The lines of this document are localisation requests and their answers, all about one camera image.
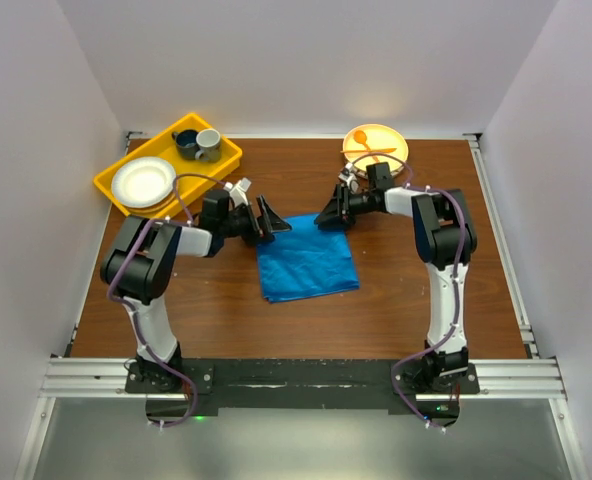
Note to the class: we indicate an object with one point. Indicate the yellow plastic plate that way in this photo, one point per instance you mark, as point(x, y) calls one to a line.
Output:
point(379, 136)

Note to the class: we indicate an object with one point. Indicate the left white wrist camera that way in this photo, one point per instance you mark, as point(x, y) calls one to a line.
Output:
point(238, 191)

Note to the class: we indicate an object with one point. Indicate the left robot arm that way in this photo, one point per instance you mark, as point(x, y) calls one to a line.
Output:
point(138, 267)

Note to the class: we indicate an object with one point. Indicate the white paper plate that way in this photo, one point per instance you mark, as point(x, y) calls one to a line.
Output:
point(143, 182)

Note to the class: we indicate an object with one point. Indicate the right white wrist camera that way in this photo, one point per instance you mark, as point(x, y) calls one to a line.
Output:
point(348, 177)

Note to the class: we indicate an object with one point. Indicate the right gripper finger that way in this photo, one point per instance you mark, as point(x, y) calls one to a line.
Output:
point(335, 204)
point(332, 222)

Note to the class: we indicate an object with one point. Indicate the grey mug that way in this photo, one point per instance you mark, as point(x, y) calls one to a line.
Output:
point(208, 146)

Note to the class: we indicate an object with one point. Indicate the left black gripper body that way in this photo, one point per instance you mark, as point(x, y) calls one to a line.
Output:
point(244, 225)

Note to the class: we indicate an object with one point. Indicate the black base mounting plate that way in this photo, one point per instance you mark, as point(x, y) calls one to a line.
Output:
point(350, 384)

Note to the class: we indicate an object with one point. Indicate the blue cloth napkin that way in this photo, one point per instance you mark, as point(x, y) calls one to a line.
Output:
point(306, 262)

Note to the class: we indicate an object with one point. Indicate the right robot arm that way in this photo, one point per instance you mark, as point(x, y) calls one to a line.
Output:
point(445, 242)

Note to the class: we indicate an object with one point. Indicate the yellow plastic tray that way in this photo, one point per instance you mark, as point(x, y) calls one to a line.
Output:
point(192, 177)

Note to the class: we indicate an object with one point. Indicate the orange plastic spoon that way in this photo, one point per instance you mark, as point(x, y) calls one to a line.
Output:
point(360, 137)

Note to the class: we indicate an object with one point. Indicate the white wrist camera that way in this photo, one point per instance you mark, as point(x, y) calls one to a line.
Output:
point(238, 191)
point(348, 177)

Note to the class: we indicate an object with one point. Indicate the dark blue mug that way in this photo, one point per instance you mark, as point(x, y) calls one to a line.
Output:
point(186, 143)

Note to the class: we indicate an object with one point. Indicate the orange plastic knife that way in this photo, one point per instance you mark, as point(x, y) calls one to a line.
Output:
point(370, 150)

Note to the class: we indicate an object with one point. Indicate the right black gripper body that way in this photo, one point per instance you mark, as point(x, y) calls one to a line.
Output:
point(353, 204)

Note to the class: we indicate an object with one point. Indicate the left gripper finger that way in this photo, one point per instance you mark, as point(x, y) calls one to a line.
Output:
point(265, 237)
point(269, 221)

